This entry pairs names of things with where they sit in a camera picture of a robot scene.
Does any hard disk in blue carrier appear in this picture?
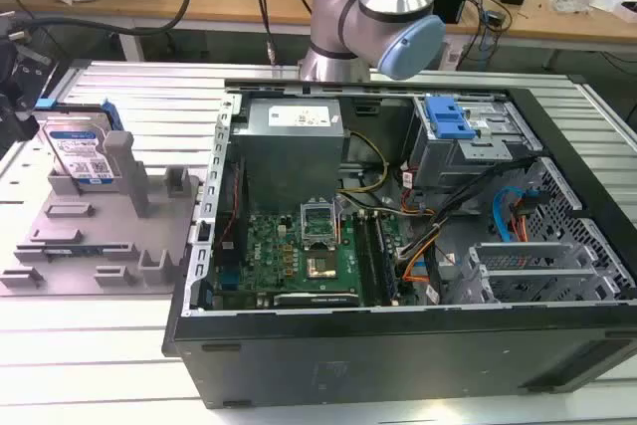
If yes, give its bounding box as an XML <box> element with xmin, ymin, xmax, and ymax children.
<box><xmin>32</xmin><ymin>98</ymin><xmax>124</xmax><ymax>186</ymax></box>

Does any silver disk bay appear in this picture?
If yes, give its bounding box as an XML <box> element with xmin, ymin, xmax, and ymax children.
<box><xmin>466</xmin><ymin>239</ymin><xmax>624</xmax><ymax>305</ymax></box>

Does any gray parts rack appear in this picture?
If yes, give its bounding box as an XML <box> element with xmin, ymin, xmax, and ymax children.
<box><xmin>0</xmin><ymin>129</ymin><xmax>208</xmax><ymax>298</ymax></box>

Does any RAM stick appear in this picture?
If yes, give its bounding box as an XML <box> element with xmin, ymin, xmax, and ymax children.
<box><xmin>42</xmin><ymin>244</ymin><xmax>108</xmax><ymax>256</ymax></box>

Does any wooden desk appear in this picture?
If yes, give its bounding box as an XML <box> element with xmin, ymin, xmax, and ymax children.
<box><xmin>0</xmin><ymin>0</ymin><xmax>637</xmax><ymax>54</ymax></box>

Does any gray power supply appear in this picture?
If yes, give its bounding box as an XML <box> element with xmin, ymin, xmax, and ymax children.
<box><xmin>230</xmin><ymin>98</ymin><xmax>350</xmax><ymax>218</ymax></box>

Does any green motherboard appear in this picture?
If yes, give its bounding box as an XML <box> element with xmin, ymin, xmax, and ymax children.
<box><xmin>212</xmin><ymin>209</ymin><xmax>415</xmax><ymax>310</ymax></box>

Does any socket cover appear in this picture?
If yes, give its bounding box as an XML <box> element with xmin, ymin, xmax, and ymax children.
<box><xmin>298</xmin><ymin>200</ymin><xmax>340</xmax><ymax>252</ymax></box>

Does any CPU socket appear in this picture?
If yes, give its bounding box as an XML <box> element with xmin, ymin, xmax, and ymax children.
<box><xmin>306</xmin><ymin>253</ymin><xmax>340</xmax><ymax>283</ymax></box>

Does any RAM slot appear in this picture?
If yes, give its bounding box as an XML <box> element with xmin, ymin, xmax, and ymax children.
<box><xmin>353</xmin><ymin>212</ymin><xmax>379</xmax><ymax>305</ymax></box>
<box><xmin>371</xmin><ymin>214</ymin><xmax>400</xmax><ymax>299</ymax></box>

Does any blue drive cage latch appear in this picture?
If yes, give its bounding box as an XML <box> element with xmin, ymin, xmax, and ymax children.
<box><xmin>424</xmin><ymin>95</ymin><xmax>478</xmax><ymax>141</ymax></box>

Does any silver drive cage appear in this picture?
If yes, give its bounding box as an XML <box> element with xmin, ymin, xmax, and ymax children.
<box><xmin>411</xmin><ymin>95</ymin><xmax>544</xmax><ymax>193</ymax></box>

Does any black PC case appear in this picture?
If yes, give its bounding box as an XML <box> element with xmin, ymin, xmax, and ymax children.
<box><xmin>162</xmin><ymin>78</ymin><xmax>637</xmax><ymax>410</ymax></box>

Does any yellow wire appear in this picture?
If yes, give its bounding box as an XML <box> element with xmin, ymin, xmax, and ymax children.
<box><xmin>341</xmin><ymin>129</ymin><xmax>390</xmax><ymax>195</ymax></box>

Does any black wire bundle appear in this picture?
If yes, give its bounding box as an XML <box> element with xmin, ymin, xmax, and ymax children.
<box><xmin>397</xmin><ymin>149</ymin><xmax>549</xmax><ymax>258</ymax></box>

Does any blue wire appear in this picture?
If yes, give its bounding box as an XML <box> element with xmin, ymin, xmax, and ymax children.
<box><xmin>490</xmin><ymin>184</ymin><xmax>540</xmax><ymax>243</ymax></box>

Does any orange wire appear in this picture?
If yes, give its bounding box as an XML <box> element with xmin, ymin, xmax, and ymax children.
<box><xmin>510</xmin><ymin>197</ymin><xmax>537</xmax><ymax>243</ymax></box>

